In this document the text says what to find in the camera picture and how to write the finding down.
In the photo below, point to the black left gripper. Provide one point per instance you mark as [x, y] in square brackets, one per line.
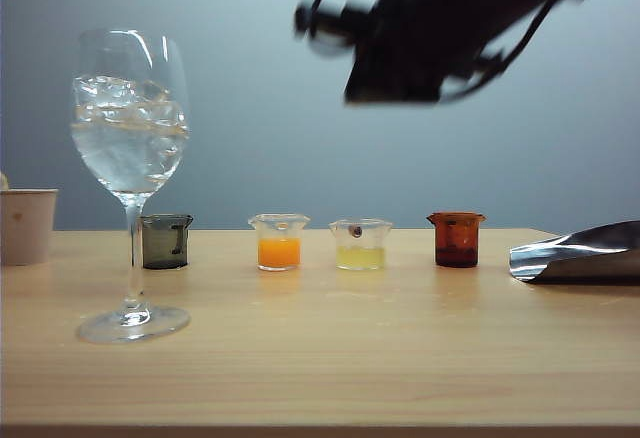
[440, 13]

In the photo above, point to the clear measuring cup orange juice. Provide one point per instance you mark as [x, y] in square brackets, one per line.
[279, 253]

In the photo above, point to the amber measuring cup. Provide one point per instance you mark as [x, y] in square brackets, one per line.
[455, 243]

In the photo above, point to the clear measuring cup yellow juice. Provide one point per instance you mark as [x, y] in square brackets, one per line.
[360, 258]

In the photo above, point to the grey smoked measuring cup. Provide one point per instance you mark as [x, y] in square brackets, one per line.
[165, 243]

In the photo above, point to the white paper cup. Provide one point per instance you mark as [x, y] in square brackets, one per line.
[25, 228]

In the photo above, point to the silver metal scoop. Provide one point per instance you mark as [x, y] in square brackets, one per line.
[575, 253]

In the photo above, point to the clear stemmed wine glass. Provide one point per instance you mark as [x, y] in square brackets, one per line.
[130, 158]

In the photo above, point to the pale crumpled tissue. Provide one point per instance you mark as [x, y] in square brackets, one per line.
[3, 182]

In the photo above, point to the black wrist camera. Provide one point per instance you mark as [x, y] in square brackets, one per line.
[330, 20]

